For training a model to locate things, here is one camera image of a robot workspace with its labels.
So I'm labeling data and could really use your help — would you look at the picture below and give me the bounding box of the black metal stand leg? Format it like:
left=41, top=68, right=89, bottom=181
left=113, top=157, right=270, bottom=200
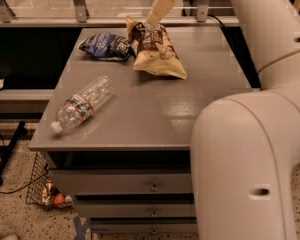
left=0, top=122, right=26, bottom=186

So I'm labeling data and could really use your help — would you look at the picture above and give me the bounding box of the black wire basket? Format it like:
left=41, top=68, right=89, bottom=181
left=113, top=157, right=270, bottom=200
left=26, top=153, right=73, bottom=210

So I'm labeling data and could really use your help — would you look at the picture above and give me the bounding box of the grey metal railing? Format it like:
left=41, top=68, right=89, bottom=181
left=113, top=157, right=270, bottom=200
left=0, top=0, right=239, bottom=27

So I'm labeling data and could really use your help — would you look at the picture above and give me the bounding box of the grey drawer cabinet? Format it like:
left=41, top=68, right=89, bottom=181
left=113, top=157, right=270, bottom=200
left=29, top=26, right=249, bottom=222

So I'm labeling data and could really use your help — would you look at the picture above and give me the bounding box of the bottom grey drawer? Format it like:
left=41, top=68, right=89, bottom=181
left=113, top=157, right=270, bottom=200
left=88, top=219, right=198, bottom=234

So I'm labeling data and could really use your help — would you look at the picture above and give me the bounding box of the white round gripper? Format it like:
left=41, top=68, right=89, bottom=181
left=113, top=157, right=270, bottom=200
left=146, top=0, right=175, bottom=26

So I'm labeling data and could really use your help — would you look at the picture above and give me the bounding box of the clear plastic water bottle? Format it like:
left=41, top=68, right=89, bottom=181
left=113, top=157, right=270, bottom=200
left=50, top=75, right=115, bottom=133

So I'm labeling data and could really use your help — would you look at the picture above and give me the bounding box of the brown sea salt chip bag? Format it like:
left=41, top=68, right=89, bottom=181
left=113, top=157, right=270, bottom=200
left=126, top=16, right=187, bottom=80

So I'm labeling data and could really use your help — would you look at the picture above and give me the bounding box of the grey drawer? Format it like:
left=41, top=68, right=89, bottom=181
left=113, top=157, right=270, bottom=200
left=88, top=219, right=198, bottom=234
left=49, top=169, right=192, bottom=195
left=74, top=200, right=196, bottom=218

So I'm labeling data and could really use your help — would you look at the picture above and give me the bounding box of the middle grey drawer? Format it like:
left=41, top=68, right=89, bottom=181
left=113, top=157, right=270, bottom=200
left=74, top=200, right=196, bottom=218

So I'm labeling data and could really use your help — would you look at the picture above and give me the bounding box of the blue chip bag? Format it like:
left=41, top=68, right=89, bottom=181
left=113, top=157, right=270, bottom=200
left=79, top=33, right=133, bottom=61

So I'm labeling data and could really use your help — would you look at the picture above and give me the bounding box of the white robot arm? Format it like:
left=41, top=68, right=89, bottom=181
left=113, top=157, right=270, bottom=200
left=190, top=0, right=300, bottom=240

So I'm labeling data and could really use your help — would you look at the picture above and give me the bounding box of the black cable behind cabinet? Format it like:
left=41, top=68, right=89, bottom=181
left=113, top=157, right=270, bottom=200
left=207, top=14, right=262, bottom=89

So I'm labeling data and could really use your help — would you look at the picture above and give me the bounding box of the black floor cable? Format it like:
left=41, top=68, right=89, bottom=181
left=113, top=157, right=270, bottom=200
left=0, top=169, right=51, bottom=196

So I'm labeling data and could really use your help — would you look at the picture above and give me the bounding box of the top grey drawer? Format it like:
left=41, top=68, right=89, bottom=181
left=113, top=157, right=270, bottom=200
left=49, top=169, right=192, bottom=195

